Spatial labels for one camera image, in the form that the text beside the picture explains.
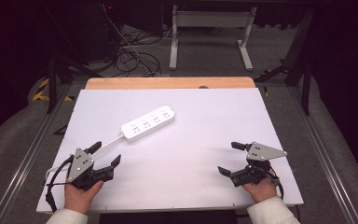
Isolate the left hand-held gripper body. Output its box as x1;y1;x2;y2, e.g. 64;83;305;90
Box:
66;147;110;192

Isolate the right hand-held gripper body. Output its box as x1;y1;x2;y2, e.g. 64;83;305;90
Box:
230;141;288;188

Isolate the person's left hand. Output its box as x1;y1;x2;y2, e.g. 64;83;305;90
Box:
63;180;104;215

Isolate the person's right hand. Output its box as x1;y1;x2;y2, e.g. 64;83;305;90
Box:
241;177;278;204

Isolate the white board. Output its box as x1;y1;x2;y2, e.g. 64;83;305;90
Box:
35;88;305;215

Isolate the white power strip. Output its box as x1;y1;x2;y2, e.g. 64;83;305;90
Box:
119;105;176;144

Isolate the yellow black hazard tape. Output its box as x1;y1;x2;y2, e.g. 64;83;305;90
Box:
32;77;76;103

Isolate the black metal stand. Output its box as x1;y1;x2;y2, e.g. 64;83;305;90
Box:
41;6;103;115
254;7;315;117

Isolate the wooden table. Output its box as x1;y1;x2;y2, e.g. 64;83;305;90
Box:
84;76;257;91

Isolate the white power strip cable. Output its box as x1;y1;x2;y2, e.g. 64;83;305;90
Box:
45;130;126;182

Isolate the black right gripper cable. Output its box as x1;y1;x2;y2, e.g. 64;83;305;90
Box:
269;173;285;201

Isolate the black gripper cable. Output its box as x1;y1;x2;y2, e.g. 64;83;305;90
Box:
44;154;76;215
269;173;285;201

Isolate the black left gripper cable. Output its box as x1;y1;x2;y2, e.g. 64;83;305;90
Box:
44;154;76;215

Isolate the aluminium floor rail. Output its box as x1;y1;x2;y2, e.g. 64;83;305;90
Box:
0;83;73;224
287;83;358;224

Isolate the tangle of black floor cables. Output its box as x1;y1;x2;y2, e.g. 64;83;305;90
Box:
113;26;181;78

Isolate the white floor cable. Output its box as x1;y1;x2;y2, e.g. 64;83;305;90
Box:
101;3;162;77

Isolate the white metal stand frame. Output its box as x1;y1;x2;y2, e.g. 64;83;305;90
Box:
169;4;258;72

